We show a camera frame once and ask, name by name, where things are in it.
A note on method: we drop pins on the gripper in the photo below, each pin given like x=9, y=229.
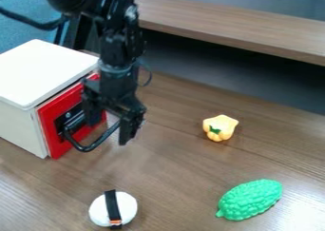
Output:
x=113, y=89

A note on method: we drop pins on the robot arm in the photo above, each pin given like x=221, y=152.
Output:
x=116, y=25

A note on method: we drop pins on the drawer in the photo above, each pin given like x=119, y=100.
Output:
x=70, y=117

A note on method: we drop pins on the cabinet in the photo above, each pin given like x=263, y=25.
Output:
x=34, y=82

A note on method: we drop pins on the white toy sushi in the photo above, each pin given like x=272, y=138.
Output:
x=112, y=209

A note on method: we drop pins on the yellow toy pepper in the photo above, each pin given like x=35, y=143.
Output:
x=220, y=127

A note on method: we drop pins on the wooden bench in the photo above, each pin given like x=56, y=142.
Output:
x=237, y=22

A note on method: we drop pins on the green toy bitter gourd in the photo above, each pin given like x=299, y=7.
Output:
x=249, y=200

